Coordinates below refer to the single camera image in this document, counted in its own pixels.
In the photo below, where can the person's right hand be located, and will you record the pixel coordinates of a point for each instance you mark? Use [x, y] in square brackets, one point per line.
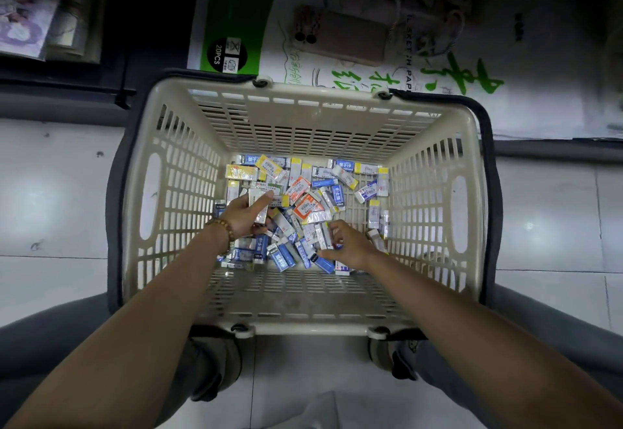
[353, 248]

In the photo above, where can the person's left hand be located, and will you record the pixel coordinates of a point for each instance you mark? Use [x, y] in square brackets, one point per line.
[243, 217]

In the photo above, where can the white eraser bundle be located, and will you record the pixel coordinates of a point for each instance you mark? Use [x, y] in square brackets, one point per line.
[254, 195]

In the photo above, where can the pile of mixed packaged erasers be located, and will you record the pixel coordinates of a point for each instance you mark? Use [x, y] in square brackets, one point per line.
[311, 190]

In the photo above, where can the beige plastic shopping basket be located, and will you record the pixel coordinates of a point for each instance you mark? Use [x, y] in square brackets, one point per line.
[302, 107]

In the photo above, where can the person's right forearm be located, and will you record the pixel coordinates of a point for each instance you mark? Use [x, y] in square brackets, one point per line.
[486, 346]

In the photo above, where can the person's left forearm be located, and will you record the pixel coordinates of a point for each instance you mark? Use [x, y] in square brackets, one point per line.
[126, 336]

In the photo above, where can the person's right shoe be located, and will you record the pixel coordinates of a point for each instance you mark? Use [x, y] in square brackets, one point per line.
[394, 360]

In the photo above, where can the person's shoe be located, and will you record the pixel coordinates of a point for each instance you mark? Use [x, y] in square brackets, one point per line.
[394, 360]
[214, 370]

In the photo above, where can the person's left shoe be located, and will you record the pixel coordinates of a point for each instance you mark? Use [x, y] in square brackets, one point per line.
[214, 370]

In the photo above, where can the grey plastic stool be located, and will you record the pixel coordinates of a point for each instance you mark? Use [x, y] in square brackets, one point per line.
[311, 414]

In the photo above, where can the green and white paper pack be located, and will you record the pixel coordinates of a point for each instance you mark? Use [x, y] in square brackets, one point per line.
[243, 10]

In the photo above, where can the dark metal shelf unit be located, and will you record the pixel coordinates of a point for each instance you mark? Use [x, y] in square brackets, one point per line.
[58, 107]

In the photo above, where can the purple cartoon cover book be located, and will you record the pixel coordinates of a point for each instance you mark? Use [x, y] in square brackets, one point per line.
[24, 20]

